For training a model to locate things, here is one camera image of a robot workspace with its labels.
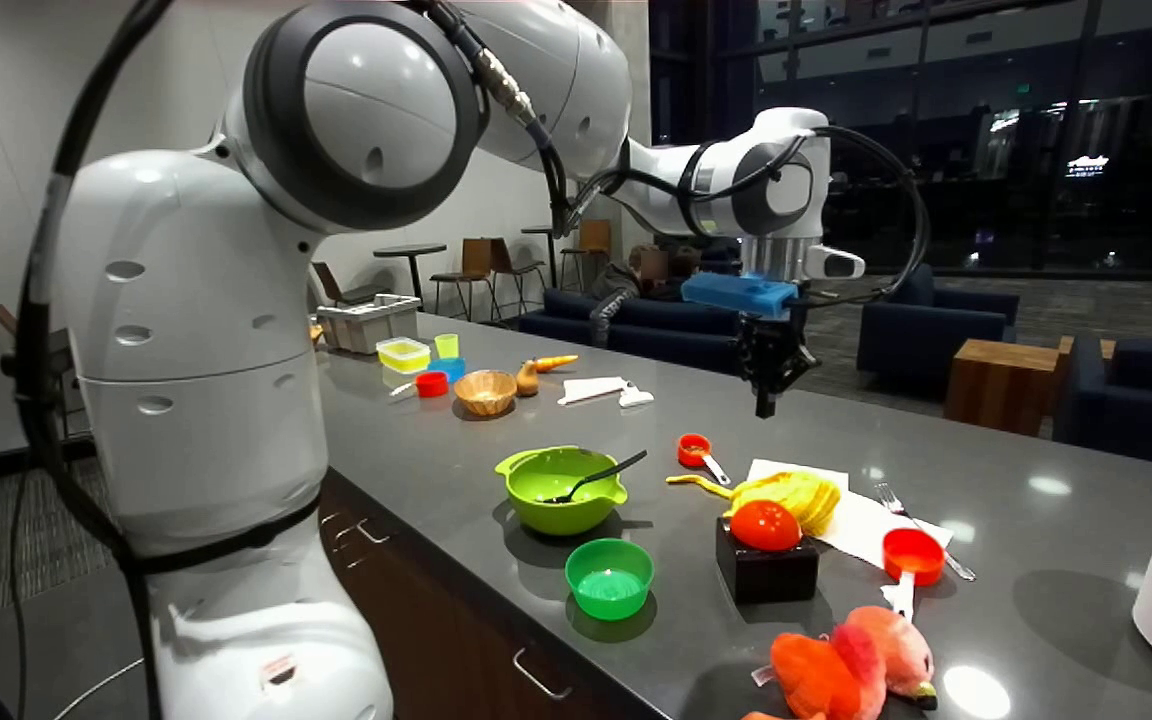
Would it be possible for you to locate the brown wooden counter cabinet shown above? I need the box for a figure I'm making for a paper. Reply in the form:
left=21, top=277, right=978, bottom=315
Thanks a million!
left=310, top=472, right=666, bottom=720

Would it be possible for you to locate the clear plastic bin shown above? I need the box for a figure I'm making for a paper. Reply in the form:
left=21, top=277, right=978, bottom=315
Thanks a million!
left=310, top=291, right=424, bottom=359

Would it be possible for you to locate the pink and orange plush toy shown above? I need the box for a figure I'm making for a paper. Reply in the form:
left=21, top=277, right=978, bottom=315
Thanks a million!
left=738, top=606, right=942, bottom=720

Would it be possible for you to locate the wooden scoop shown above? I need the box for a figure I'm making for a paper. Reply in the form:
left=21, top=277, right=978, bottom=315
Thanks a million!
left=512, top=353, right=578, bottom=401

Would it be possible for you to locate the small green bowl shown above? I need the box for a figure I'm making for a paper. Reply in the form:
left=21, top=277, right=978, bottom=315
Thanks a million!
left=558, top=538, right=658, bottom=625

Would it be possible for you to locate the navy blue armchair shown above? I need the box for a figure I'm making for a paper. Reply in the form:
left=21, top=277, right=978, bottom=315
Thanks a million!
left=853, top=264, right=1025, bottom=401
left=1052, top=335, right=1152, bottom=470

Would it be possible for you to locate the black spoon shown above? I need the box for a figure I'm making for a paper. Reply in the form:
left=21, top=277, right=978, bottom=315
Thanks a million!
left=542, top=449, right=650, bottom=510

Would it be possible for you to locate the yellow green plastic container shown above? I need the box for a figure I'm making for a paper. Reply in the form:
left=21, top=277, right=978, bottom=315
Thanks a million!
left=371, top=335, right=435, bottom=381

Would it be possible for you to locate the small orange measuring cup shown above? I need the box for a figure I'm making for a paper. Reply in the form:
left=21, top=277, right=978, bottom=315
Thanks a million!
left=674, top=428, right=736, bottom=487

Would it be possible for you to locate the brown cafe chair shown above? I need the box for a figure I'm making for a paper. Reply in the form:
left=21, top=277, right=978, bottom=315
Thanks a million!
left=429, top=235, right=501, bottom=321

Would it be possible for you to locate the silver metal measuring spoon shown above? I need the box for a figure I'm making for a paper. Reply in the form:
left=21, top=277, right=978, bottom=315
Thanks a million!
left=940, top=546, right=978, bottom=590

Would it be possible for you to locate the round dark cafe table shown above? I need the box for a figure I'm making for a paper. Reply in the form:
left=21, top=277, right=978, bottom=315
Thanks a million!
left=371, top=241, right=453, bottom=303

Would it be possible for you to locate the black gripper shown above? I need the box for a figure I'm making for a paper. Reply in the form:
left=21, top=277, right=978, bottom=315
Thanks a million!
left=733, top=312, right=824, bottom=421

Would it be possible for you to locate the green and blue cup stack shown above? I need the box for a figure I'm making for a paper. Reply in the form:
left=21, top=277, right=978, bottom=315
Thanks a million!
left=433, top=331, right=469, bottom=387

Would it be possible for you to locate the wooden side table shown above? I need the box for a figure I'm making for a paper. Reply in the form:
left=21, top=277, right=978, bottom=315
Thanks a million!
left=942, top=335, right=1078, bottom=440

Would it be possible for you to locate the black box with toys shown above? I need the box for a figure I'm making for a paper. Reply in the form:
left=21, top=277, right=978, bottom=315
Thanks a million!
left=712, top=496, right=824, bottom=608

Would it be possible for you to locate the large lime green bowl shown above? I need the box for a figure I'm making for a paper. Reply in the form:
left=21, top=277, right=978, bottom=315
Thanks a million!
left=493, top=446, right=630, bottom=539

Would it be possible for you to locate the large orange measuring cup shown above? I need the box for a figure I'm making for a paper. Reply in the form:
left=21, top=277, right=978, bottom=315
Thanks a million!
left=881, top=523, right=952, bottom=625

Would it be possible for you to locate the dark-haired person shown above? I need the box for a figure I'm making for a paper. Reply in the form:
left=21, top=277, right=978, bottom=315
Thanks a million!
left=620, top=241, right=670, bottom=301

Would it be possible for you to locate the wooden bowl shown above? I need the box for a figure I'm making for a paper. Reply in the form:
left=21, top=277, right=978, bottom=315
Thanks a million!
left=453, top=370, right=521, bottom=423

